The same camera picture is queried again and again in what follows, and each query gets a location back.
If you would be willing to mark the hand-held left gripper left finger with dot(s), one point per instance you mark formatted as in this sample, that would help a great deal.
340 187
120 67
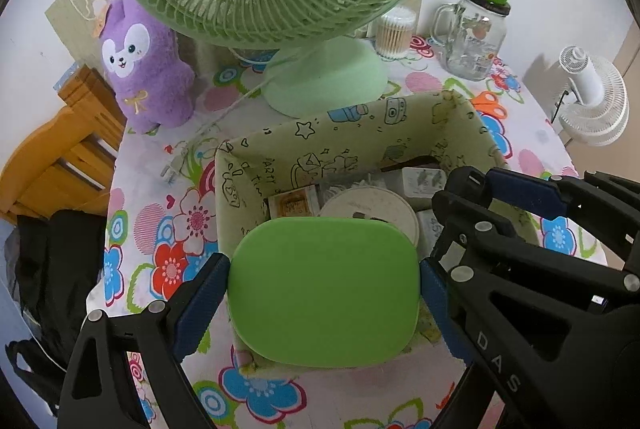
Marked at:
200 304

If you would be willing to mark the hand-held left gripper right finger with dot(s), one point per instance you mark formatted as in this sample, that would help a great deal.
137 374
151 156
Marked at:
445 309

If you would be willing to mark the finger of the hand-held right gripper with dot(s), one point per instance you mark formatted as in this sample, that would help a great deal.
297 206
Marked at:
465 191
525 194

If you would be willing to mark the small white charger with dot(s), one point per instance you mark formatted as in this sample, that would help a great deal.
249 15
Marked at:
420 181

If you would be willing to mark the large white charger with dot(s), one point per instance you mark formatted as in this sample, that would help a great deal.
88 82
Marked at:
429 229

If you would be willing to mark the small printed white box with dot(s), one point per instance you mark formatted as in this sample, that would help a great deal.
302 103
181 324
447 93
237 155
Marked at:
292 204

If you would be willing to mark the cartoon print storage box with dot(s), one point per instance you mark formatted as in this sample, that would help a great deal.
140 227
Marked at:
325 134

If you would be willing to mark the floral tablecloth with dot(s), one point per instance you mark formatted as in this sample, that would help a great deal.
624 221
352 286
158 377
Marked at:
165 219

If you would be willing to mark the white standing fan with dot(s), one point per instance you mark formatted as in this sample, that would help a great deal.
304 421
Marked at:
595 84

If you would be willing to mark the black clothing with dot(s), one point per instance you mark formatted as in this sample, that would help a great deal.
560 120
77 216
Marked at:
60 269

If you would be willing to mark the clear cotton swab container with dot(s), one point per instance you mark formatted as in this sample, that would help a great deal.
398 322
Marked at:
395 36

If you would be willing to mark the black bag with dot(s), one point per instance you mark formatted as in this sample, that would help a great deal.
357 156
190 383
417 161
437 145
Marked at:
35 379

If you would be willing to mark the wooden chair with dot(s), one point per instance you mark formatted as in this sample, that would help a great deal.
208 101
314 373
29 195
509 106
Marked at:
50 159

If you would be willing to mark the purple plush toy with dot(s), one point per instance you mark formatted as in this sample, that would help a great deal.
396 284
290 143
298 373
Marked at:
150 79

